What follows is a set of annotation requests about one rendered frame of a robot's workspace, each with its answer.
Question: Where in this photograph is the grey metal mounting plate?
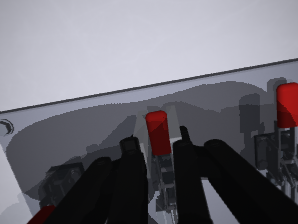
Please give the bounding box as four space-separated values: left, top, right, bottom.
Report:
0 58 298 217

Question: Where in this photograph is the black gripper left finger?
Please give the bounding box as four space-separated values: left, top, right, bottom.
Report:
43 110 152 224

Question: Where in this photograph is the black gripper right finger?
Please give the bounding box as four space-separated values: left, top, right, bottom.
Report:
166 105 298 224

